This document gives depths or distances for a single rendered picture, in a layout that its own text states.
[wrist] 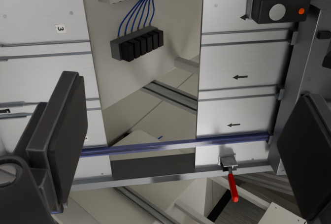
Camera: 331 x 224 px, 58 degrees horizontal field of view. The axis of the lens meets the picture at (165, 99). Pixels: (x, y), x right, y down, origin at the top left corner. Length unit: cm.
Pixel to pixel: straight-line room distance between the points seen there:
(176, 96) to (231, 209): 357
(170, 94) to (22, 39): 56
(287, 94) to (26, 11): 45
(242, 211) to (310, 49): 399
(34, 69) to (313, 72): 45
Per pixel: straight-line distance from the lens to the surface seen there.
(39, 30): 50
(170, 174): 66
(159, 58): 102
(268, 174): 409
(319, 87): 56
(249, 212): 442
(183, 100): 93
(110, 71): 87
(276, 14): 47
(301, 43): 53
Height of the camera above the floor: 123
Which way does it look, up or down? 33 degrees down
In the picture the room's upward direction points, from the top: 114 degrees clockwise
